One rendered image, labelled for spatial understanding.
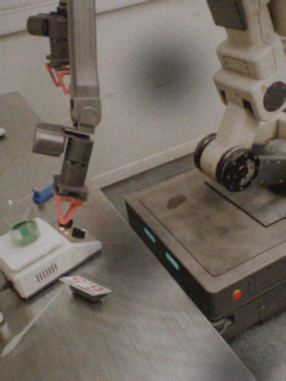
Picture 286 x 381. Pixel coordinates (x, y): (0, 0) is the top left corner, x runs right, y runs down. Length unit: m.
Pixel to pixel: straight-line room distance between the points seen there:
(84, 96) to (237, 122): 0.71
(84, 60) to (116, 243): 0.41
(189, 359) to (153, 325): 0.09
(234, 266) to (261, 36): 0.75
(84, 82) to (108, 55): 1.45
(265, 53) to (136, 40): 1.17
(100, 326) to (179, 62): 1.99
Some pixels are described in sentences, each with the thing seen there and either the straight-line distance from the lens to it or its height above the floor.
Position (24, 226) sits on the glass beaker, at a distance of 0.80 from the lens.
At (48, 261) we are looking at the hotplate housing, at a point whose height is 0.81.
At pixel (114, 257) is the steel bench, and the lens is 0.87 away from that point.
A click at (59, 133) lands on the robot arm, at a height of 1.01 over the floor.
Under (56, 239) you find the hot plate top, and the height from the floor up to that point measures 0.84.
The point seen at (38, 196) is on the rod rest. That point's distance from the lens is 1.11.
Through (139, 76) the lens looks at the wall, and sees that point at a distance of 2.39.
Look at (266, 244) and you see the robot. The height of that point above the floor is 0.37.
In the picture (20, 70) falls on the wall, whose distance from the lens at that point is 2.16.
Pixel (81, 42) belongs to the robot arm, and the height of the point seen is 1.17.
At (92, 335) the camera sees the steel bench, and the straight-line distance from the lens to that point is 0.74.
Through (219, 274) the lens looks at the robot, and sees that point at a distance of 1.33.
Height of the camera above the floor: 1.33
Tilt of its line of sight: 33 degrees down
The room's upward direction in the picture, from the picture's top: 10 degrees counter-clockwise
